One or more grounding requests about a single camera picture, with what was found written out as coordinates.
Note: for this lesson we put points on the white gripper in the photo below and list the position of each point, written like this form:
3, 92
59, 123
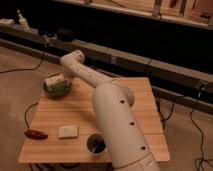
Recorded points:
68, 73

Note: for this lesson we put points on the wooden table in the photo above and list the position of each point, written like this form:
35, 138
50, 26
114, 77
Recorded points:
75, 108

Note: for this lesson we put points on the white spray bottle background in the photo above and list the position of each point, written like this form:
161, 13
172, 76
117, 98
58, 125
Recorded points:
23, 22

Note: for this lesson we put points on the red oval object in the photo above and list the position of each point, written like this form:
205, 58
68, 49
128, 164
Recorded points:
35, 134

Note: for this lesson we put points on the white sponge block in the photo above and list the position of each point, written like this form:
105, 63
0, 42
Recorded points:
69, 131

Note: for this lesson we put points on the green ceramic bowl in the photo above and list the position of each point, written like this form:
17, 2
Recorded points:
59, 89

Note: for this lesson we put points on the black device on ledge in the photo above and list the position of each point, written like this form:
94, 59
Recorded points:
65, 35

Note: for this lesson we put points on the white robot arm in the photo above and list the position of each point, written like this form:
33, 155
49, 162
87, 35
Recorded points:
112, 102

